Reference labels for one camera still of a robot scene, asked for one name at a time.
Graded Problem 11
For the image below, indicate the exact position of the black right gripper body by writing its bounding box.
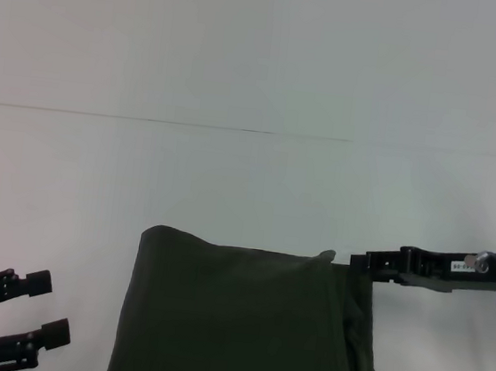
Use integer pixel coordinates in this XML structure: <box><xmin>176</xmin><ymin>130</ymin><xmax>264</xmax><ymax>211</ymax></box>
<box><xmin>396</xmin><ymin>242</ymin><xmax>496</xmax><ymax>300</ymax></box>

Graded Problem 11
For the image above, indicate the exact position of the dark green t-shirt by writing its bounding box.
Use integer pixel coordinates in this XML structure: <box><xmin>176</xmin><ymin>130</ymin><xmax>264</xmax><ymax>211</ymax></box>
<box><xmin>104</xmin><ymin>220</ymin><xmax>394</xmax><ymax>371</ymax></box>

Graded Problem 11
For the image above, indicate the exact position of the right wrist cable with connectors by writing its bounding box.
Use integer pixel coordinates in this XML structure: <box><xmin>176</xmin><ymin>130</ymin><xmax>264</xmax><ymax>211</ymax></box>
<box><xmin>455</xmin><ymin>248</ymin><xmax>496</xmax><ymax>334</ymax></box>

